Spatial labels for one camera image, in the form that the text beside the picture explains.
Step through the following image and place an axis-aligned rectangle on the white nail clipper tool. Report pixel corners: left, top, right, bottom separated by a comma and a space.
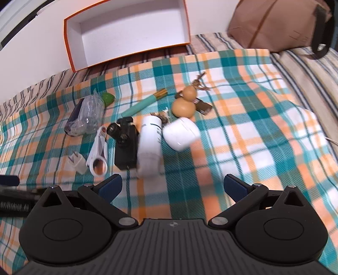
86, 126, 108, 177

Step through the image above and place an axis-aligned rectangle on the white cylindrical bottle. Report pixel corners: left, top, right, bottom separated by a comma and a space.
137, 115, 162, 179

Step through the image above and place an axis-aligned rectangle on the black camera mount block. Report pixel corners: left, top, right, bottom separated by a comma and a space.
106, 117, 139, 170

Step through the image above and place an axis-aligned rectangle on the white earbuds case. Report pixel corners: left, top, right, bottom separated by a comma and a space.
163, 117, 200, 152

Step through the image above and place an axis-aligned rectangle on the white plug adapter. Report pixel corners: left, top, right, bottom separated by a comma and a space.
68, 152, 88, 175

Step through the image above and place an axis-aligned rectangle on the plaid teal orange blanket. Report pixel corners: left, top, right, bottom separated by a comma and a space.
1, 49, 337, 272

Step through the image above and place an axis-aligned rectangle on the clear plastic bag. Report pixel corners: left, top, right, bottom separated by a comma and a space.
71, 90, 105, 136

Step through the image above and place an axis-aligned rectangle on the dark purple cylinder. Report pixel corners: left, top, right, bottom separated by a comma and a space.
64, 98, 84, 136

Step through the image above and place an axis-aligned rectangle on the green leaf piece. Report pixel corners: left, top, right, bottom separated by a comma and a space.
101, 92, 115, 107

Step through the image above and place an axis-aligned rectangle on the small seashell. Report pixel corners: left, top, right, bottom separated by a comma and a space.
151, 108, 170, 125

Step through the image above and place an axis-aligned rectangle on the tan gourd ornament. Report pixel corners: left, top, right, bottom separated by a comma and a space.
171, 85, 197, 119

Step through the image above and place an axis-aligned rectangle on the teal gold-capped tube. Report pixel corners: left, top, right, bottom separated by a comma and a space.
121, 89, 168, 117

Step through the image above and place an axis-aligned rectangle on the striped bed sheet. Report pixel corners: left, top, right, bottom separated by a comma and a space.
1, 32, 337, 140

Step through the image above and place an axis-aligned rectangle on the orange white storage box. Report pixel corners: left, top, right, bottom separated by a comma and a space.
64, 1, 190, 72

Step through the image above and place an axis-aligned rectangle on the brown paper bag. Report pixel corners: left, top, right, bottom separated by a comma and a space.
227, 0, 333, 53

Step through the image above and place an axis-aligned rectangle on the black bag strap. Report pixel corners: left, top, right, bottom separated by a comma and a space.
311, 4, 336, 60

